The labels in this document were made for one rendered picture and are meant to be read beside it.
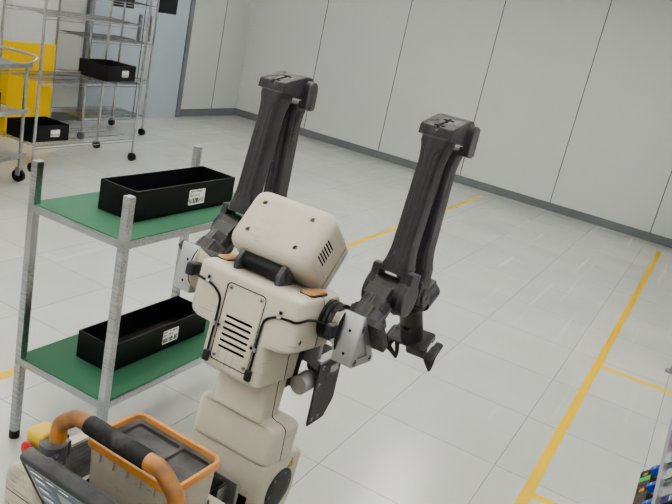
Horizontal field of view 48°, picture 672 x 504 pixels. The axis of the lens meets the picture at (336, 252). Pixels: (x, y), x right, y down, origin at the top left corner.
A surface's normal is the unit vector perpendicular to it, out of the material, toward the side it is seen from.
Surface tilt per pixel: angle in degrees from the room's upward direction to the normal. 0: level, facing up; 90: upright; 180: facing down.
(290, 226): 48
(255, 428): 82
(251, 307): 82
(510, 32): 90
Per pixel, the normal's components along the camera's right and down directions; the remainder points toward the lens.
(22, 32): 0.86, 0.32
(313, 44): -0.47, 0.18
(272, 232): -0.24, -0.51
